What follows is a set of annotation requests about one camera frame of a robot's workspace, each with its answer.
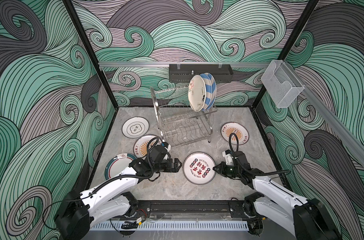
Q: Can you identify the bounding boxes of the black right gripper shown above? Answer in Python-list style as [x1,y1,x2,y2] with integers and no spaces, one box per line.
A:
[211,161,242,179]

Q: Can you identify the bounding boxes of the white plate red characters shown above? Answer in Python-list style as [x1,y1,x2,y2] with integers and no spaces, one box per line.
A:
[183,152,216,185]

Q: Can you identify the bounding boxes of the white plate orange sunburst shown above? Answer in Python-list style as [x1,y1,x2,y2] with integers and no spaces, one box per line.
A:
[220,122,249,145]
[133,135,156,158]

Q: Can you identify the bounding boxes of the white plate green red rim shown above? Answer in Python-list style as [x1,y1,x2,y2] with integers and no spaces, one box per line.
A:
[104,153,136,180]

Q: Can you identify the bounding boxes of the cream plate floral pattern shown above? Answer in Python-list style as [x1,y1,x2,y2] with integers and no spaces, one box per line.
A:
[188,75,206,112]

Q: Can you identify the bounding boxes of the blue white striped plate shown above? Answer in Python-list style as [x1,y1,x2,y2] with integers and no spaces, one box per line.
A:
[208,74,216,109]
[200,73,212,111]

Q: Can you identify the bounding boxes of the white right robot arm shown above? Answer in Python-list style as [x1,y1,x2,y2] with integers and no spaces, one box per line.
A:
[213,150,342,240]

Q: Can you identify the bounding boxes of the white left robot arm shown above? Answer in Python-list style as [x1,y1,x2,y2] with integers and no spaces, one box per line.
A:
[54,158,182,240]

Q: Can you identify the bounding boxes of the white plate green flower outline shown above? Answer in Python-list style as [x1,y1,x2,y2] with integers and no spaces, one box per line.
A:
[122,117,150,139]

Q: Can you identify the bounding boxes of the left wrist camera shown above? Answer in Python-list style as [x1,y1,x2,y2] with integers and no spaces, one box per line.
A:
[149,142,171,164]

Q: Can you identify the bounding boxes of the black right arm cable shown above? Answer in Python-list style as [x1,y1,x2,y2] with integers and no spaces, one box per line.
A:
[228,132,291,178]

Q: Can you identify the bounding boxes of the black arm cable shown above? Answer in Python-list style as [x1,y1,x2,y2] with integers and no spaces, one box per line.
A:
[228,132,291,178]
[42,136,162,232]

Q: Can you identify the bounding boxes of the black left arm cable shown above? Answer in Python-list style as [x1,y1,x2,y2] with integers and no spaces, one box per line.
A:
[42,136,162,232]

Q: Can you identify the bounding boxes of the steel wire dish rack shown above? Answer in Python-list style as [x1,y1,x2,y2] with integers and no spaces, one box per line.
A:
[151,85,217,147]

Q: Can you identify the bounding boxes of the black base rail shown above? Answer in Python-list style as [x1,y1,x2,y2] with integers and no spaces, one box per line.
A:
[113,198,262,219]

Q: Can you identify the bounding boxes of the white slotted cable duct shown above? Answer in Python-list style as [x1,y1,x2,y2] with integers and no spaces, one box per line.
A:
[91,221,249,232]

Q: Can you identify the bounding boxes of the black wall-mounted tray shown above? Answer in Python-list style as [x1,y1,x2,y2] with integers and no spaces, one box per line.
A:
[169,64,234,83]

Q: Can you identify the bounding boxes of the clear plastic wall bin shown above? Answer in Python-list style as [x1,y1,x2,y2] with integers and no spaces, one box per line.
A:
[261,60,304,109]

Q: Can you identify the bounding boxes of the aluminium wall rail back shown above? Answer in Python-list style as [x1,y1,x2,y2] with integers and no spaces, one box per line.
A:
[99,61,270,68]

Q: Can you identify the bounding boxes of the aluminium wall rail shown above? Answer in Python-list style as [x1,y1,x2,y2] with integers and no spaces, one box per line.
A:
[99,61,270,68]
[282,61,364,168]

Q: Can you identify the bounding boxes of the aluminium wall rail right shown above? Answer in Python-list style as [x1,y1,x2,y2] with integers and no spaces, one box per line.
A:
[282,61,364,168]

